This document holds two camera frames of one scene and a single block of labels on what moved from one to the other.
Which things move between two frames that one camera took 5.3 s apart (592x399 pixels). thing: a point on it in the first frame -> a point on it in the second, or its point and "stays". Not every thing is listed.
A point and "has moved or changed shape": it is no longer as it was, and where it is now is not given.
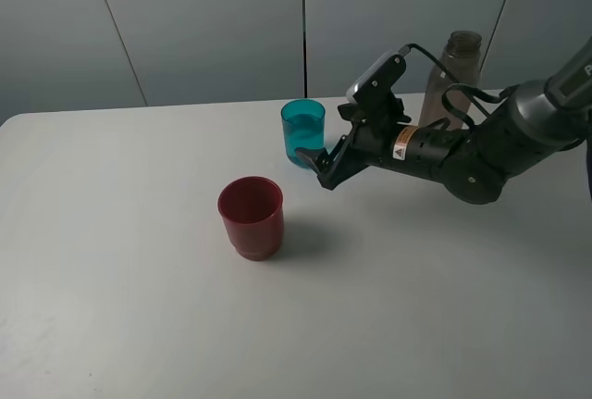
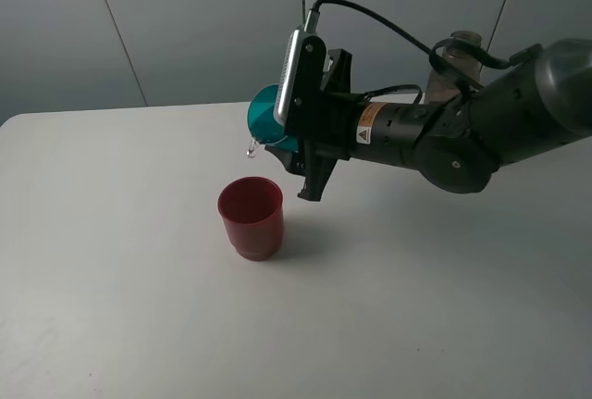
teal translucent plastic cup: (303, 123) has moved or changed shape
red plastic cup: (252, 209) stays
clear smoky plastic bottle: (462, 58) stays
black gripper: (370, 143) -> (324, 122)
